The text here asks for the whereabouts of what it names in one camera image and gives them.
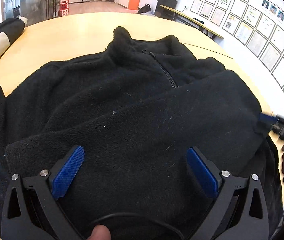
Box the black fleece zip jacket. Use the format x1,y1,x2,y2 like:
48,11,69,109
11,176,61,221
0,27,283,237

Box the person's left hand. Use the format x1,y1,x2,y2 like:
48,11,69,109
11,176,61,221
88,225,111,240

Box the red stacked boxes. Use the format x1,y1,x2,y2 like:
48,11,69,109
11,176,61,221
58,0,69,17

